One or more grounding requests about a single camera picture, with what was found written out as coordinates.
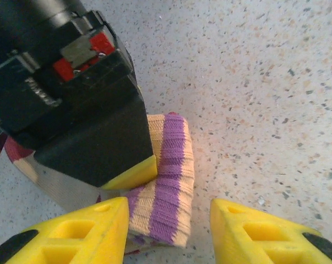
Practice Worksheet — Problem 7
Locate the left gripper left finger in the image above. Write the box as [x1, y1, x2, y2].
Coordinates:
[0, 196, 130, 264]

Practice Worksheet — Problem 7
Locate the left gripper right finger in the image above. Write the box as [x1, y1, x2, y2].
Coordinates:
[210, 197, 332, 264]

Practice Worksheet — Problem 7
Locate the tan red purple striped sock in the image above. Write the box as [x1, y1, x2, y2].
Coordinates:
[0, 111, 196, 255]

